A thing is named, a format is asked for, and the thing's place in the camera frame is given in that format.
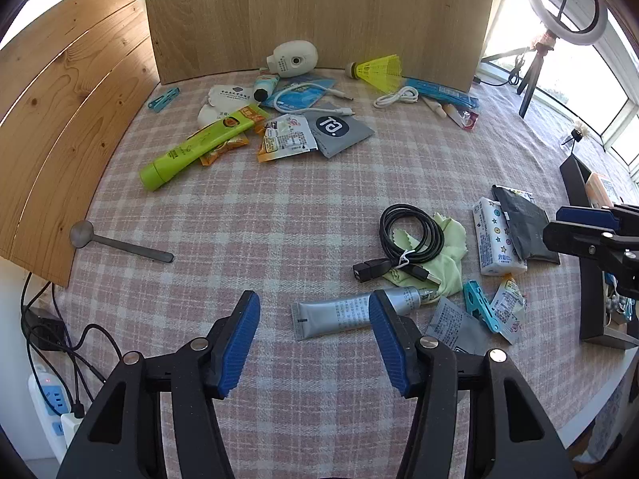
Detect white star-print tissue pack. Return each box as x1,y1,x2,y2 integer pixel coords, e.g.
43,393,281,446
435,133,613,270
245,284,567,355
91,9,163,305
472,198,528,276

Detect grey foil packet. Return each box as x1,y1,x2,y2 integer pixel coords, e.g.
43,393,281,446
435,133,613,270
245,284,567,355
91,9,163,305
304,103,375,158

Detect black pouch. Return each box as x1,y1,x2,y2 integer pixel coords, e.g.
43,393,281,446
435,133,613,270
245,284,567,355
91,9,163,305
492,186,561,265

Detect long blue packaging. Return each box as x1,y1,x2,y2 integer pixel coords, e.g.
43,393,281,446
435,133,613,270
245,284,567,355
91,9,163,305
402,77,480,111

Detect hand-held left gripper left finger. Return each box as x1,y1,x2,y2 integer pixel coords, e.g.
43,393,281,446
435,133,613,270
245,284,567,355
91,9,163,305
56,290,261,479

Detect lime green tube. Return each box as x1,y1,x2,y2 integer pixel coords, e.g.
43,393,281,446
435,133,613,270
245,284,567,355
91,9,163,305
140,110,263,191

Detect silver tube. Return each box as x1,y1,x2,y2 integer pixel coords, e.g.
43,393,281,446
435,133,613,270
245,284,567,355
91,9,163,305
292,287,440,341

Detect orange snack sachet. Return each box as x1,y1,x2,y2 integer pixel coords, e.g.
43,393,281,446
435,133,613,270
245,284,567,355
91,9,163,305
200,135,250,166

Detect wooden stick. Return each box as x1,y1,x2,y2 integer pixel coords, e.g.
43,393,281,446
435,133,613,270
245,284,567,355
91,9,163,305
423,96,456,119

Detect light wooden upright board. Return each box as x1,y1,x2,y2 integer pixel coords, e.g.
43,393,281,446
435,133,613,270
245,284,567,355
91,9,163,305
143,0,502,91

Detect grey metal spoon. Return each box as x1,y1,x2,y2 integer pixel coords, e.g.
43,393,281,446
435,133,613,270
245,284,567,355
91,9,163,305
70,220,175,263

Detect blue flat packet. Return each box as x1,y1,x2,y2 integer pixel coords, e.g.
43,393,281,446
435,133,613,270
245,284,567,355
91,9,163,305
264,79,338,111

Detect white charging cable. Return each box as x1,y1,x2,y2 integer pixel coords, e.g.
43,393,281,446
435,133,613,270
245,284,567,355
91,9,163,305
272,82,354,117

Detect plaid cloth covered desktop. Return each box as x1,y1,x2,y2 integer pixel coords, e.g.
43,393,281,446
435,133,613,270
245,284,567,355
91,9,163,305
67,67,639,479

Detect small white black-capped bottle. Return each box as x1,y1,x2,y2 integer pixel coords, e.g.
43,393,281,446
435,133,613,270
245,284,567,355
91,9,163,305
254,74,280,103

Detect white coiled cable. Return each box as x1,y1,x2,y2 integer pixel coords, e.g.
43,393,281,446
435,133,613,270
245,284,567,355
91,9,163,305
374,86,419,109

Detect white power strip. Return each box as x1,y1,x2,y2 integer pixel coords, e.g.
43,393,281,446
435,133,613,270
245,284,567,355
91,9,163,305
27,366,87,454

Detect blue clothespin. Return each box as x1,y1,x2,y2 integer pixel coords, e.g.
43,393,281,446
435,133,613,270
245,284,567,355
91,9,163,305
463,281,501,333
148,88,181,111

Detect white ring light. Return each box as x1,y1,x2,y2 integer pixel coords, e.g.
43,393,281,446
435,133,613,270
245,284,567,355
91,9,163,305
519,0,610,48

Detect white shower cap packet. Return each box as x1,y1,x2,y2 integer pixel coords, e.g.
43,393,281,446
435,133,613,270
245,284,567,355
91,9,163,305
207,85,251,109

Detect coffee creamer sachet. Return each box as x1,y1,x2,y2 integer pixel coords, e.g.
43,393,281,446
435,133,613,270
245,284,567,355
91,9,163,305
257,114,318,163

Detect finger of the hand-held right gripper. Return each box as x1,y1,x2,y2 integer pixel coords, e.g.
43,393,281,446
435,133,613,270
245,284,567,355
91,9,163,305
556,203,639,233
543,222,639,261

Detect white printed sachet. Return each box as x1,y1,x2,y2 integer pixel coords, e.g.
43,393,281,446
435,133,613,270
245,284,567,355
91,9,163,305
492,274,529,345

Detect black coiled cable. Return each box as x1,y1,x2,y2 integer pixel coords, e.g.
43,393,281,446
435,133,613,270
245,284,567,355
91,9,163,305
352,204,445,285

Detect yellow shuttlecock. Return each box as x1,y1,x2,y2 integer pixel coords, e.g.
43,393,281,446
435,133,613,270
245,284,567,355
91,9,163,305
347,54,403,93

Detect black power cable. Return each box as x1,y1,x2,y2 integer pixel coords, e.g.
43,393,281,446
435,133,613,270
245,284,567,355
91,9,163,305
20,272,125,417

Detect orange tissue pack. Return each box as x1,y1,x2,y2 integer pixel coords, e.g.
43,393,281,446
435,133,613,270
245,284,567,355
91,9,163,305
585,174,621,208

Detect white round device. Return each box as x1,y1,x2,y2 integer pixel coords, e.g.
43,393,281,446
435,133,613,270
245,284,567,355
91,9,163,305
264,40,320,79

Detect black storage box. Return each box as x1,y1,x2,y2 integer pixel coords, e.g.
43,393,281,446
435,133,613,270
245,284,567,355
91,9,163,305
559,154,639,351

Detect pine wood slat panel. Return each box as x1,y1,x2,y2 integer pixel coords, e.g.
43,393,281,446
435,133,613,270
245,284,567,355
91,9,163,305
0,0,161,287

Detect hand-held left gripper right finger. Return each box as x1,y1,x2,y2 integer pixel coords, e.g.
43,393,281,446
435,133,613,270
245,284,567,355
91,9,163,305
368,289,575,479

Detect black tripod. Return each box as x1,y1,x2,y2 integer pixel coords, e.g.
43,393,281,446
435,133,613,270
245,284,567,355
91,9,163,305
480,35,556,119

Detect green cleaning cloth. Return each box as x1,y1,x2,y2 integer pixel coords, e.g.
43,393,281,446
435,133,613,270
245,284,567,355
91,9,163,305
389,213,467,296

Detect red and white small packet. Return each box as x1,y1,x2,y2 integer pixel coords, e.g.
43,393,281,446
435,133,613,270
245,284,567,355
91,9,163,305
452,107,479,132

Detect grey printed sachet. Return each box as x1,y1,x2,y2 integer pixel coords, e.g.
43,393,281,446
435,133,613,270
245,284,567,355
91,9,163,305
424,297,492,356

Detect black power adapter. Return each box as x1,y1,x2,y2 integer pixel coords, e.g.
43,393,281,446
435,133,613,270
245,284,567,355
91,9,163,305
22,308,69,351

